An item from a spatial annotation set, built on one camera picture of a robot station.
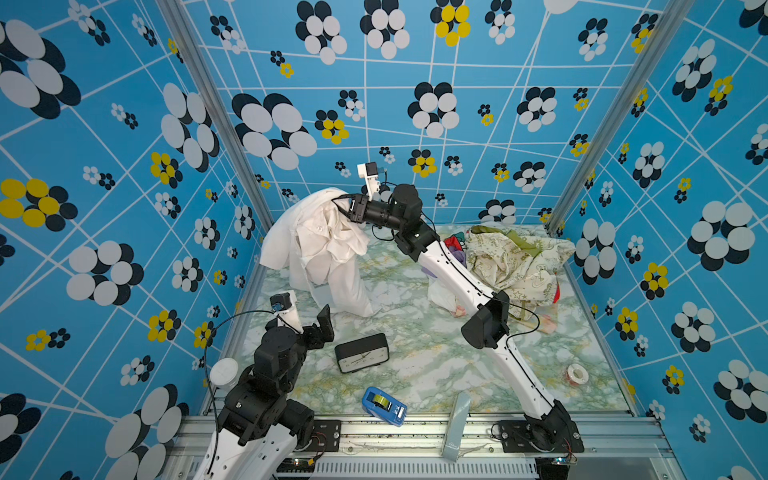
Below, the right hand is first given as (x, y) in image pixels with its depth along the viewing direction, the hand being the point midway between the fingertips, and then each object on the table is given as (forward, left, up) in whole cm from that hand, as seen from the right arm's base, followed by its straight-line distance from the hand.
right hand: (331, 201), depth 71 cm
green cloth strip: (+8, -58, -27) cm, 65 cm away
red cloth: (+15, -35, -32) cm, 50 cm away
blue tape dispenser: (-37, -12, -35) cm, 52 cm away
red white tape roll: (-28, -65, -39) cm, 81 cm away
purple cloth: (+7, -36, -29) cm, 47 cm away
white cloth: (-8, +3, -6) cm, 11 cm away
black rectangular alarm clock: (-25, -6, -32) cm, 41 cm away
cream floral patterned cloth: (0, -48, -26) cm, 55 cm away
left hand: (-21, +4, -15) cm, 26 cm away
